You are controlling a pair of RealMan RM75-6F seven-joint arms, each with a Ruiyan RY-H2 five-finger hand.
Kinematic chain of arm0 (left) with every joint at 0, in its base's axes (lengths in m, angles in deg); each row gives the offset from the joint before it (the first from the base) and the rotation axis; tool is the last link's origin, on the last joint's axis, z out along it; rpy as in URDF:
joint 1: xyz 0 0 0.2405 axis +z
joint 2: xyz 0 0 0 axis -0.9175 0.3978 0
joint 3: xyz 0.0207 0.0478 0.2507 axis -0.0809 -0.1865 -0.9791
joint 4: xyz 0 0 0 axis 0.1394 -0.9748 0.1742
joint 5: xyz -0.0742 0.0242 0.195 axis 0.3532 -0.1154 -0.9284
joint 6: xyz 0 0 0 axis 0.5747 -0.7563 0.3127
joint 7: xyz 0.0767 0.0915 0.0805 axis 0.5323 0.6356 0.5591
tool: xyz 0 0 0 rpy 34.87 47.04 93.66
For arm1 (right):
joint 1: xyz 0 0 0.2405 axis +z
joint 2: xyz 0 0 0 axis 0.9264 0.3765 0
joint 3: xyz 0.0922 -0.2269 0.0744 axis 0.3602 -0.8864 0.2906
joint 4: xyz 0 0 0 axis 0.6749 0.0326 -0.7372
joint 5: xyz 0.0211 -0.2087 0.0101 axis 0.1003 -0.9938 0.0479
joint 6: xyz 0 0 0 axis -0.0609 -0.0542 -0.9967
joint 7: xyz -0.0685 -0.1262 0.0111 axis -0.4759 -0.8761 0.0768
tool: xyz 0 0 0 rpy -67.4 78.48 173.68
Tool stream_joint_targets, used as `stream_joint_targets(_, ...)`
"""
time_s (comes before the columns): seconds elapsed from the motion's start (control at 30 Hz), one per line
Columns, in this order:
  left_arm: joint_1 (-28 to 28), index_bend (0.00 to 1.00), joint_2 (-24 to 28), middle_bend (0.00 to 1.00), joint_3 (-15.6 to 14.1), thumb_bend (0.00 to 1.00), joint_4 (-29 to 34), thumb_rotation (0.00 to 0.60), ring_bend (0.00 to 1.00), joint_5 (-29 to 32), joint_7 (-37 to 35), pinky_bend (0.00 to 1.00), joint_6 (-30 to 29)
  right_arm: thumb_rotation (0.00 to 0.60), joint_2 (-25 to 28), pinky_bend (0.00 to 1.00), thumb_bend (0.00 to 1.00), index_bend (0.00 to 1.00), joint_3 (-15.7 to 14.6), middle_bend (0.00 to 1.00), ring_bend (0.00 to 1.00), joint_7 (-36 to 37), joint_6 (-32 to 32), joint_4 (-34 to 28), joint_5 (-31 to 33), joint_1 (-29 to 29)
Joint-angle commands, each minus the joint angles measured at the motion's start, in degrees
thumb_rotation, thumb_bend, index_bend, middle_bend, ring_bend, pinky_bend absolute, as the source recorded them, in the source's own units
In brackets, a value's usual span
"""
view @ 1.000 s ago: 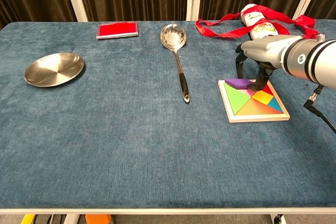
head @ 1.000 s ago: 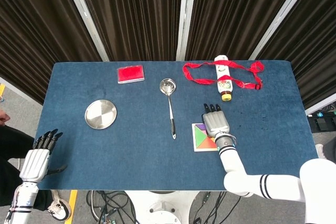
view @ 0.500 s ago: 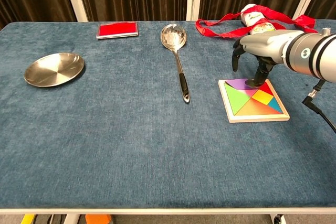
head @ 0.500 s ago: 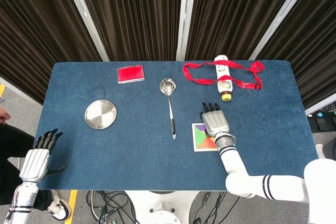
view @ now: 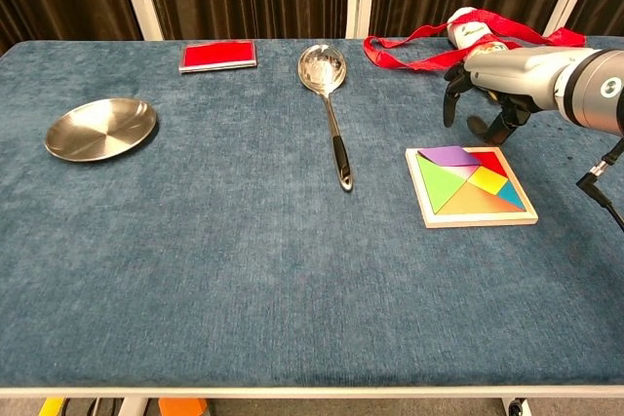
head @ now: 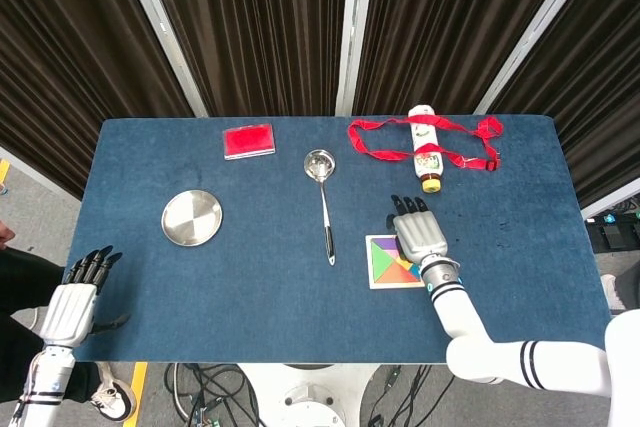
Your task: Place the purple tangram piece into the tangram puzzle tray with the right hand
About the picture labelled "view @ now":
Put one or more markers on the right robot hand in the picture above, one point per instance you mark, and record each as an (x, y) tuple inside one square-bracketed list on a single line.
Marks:
[(512, 72)]

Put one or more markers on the purple parallelogram tangram piece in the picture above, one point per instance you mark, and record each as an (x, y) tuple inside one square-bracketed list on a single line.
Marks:
[(451, 156)]

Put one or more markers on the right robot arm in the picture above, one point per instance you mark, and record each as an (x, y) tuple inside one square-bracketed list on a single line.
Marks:
[(595, 89)]

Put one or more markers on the red triangle tangram piece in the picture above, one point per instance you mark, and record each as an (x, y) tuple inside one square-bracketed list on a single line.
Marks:
[(491, 162)]

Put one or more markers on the yellow square tangram piece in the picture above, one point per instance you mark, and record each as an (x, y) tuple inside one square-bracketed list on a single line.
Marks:
[(487, 180)]

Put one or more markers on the blue small triangle tangram piece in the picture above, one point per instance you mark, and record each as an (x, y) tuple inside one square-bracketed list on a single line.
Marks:
[(512, 197)]

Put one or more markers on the orange large triangle tangram piece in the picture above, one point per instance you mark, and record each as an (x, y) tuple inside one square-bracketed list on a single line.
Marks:
[(475, 201)]

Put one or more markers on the green large triangle tangram piece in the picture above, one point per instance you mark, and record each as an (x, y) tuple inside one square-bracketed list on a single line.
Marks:
[(439, 187)]

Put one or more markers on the colourful tangram puzzle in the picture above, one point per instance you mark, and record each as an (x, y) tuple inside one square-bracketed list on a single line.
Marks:
[(480, 221)]

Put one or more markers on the white bottle with yellow cap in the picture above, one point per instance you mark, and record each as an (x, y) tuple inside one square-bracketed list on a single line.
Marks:
[(463, 31)]

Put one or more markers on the red flat card case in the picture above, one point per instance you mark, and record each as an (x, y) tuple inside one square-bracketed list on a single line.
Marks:
[(218, 54)]

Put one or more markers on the blue fabric table cover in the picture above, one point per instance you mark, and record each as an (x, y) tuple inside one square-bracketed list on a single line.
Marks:
[(244, 265)]

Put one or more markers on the round stainless steel plate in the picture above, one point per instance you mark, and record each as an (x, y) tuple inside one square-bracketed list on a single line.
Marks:
[(100, 129)]

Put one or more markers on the orange object under table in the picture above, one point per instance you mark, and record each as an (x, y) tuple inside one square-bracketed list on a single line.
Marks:
[(183, 407)]

